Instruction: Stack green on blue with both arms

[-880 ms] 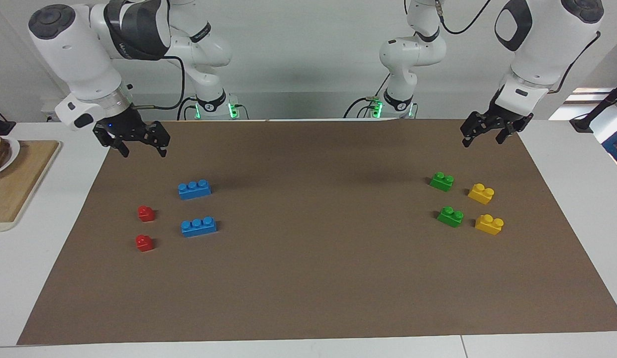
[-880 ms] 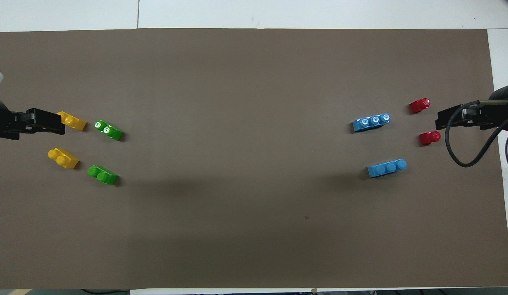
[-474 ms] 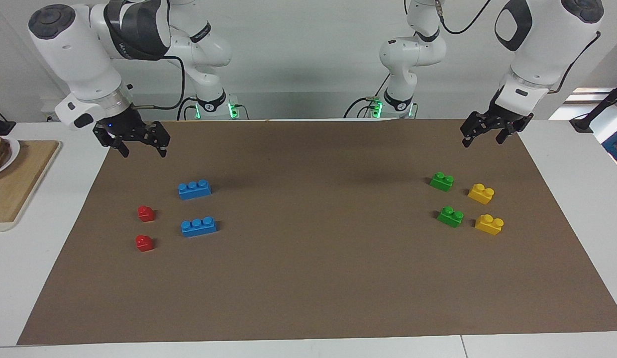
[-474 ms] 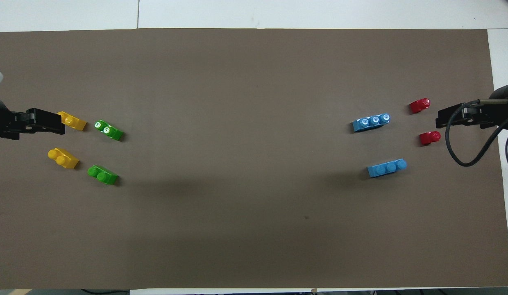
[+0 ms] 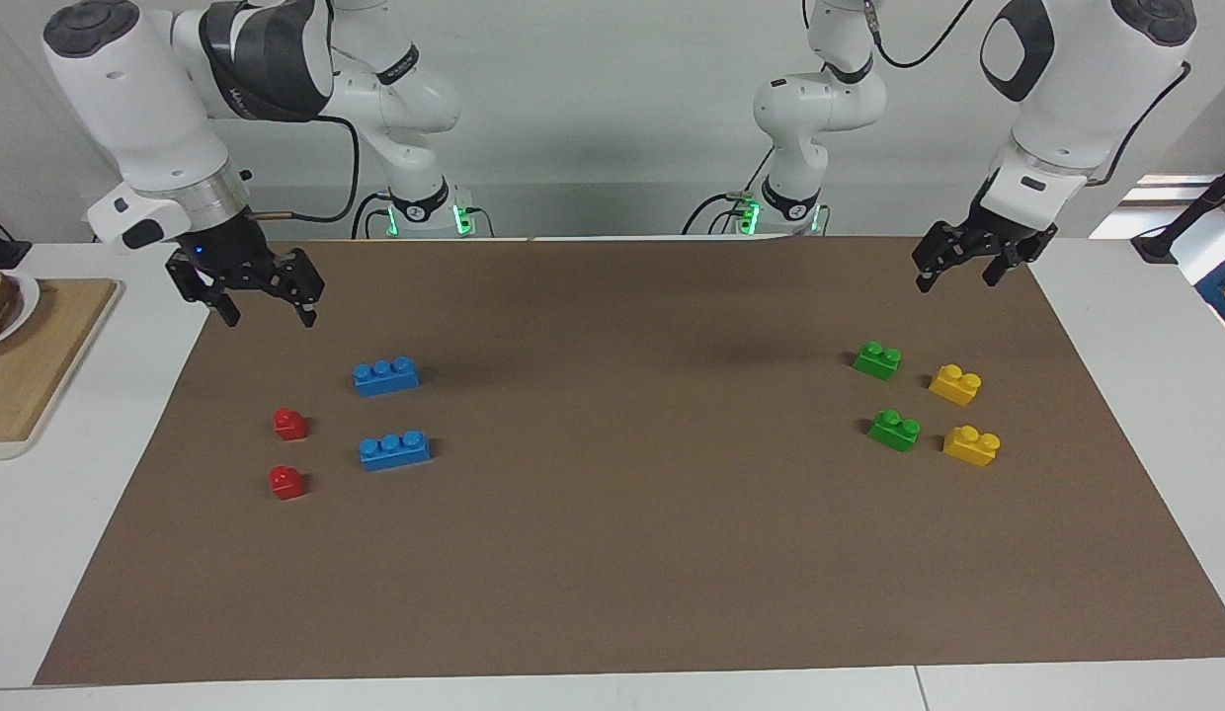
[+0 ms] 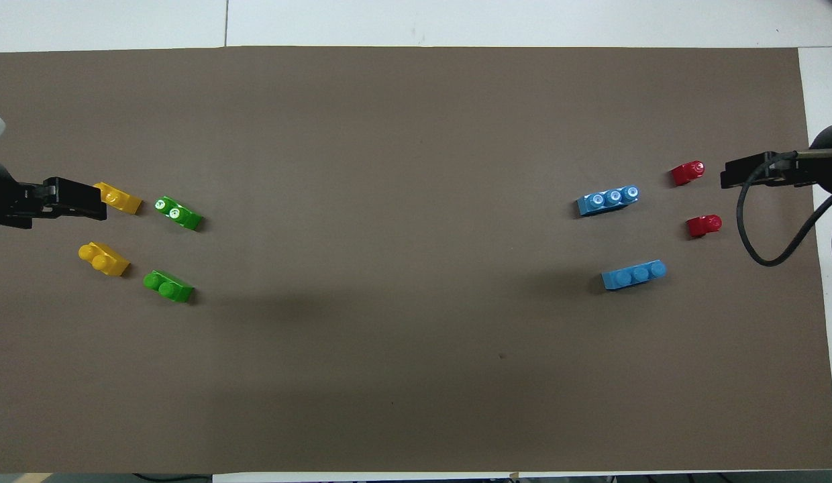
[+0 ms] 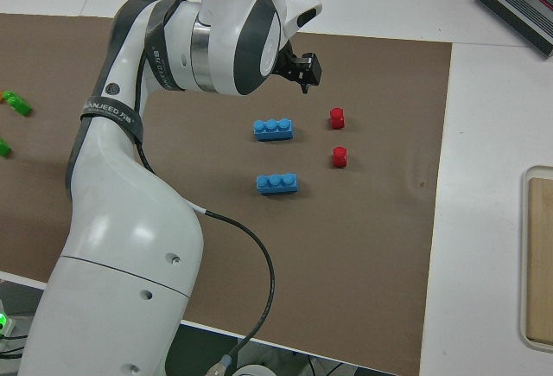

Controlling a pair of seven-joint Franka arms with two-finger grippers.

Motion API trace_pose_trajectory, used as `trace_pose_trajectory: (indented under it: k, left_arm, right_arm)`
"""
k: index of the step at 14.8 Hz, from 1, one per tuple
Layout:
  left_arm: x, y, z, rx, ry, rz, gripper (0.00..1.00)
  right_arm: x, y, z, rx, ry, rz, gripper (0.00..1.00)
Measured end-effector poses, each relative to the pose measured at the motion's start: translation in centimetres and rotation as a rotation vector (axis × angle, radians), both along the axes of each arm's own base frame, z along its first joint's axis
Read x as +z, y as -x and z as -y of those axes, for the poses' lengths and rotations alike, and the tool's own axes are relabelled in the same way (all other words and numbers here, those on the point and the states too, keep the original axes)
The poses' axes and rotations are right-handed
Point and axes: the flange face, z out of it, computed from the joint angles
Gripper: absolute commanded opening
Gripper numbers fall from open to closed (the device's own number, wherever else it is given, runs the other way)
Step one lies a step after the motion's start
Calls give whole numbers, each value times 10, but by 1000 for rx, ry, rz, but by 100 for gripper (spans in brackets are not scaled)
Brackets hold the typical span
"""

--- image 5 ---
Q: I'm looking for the green two-stud toy brick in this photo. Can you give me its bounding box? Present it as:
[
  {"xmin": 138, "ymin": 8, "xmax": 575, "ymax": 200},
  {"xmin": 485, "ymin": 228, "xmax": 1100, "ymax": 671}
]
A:
[
  {"xmin": 866, "ymin": 410, "xmax": 922, "ymax": 454},
  {"xmin": 852, "ymin": 341, "xmax": 903, "ymax": 382}
]

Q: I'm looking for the black cable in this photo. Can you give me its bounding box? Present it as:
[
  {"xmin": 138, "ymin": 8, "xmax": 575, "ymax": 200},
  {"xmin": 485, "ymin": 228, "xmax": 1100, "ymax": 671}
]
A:
[
  {"xmin": 253, "ymin": 116, "xmax": 363, "ymax": 225},
  {"xmin": 681, "ymin": 146, "xmax": 775, "ymax": 236},
  {"xmin": 1085, "ymin": 61, "xmax": 1193, "ymax": 188},
  {"xmin": 864, "ymin": 0, "xmax": 977, "ymax": 71}
]

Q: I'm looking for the white plate with food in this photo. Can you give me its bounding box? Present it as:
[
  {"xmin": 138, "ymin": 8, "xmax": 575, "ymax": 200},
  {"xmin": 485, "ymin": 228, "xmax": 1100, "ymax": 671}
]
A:
[{"xmin": 0, "ymin": 271, "xmax": 41, "ymax": 353}]

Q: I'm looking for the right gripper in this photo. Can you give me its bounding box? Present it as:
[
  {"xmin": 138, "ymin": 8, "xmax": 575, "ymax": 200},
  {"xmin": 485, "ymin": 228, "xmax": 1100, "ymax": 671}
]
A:
[{"xmin": 166, "ymin": 207, "xmax": 326, "ymax": 330}]

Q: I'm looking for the yellow two-stud toy brick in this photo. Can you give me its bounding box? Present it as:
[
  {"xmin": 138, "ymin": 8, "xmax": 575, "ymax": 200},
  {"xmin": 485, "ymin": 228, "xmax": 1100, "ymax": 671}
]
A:
[
  {"xmin": 929, "ymin": 364, "xmax": 983, "ymax": 408},
  {"xmin": 942, "ymin": 426, "xmax": 1002, "ymax": 468}
]

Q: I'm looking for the wooden cutting board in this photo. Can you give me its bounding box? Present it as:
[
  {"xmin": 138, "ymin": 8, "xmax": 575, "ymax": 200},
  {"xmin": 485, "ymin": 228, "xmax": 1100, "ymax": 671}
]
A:
[{"xmin": 0, "ymin": 277, "xmax": 121, "ymax": 462}]

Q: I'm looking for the blue three-stud toy brick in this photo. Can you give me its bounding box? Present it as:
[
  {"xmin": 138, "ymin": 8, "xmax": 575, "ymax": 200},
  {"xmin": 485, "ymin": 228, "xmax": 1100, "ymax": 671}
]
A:
[
  {"xmin": 353, "ymin": 356, "xmax": 421, "ymax": 399},
  {"xmin": 360, "ymin": 431, "xmax": 434, "ymax": 473}
]

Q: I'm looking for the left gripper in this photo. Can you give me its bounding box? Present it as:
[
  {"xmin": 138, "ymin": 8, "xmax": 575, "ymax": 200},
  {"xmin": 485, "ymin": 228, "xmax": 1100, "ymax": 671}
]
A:
[{"xmin": 913, "ymin": 174, "xmax": 1060, "ymax": 295}]

